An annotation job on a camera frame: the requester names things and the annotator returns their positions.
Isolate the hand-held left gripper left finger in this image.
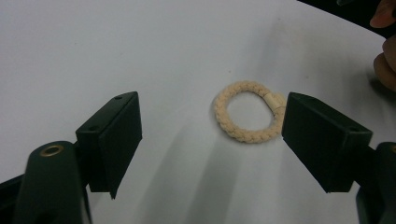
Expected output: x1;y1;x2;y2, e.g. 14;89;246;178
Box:
75;91;144;201

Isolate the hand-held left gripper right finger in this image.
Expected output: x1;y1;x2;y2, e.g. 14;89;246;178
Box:
280;91;374;194

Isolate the beige braided hair tie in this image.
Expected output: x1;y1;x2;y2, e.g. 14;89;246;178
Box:
213;80;288;145

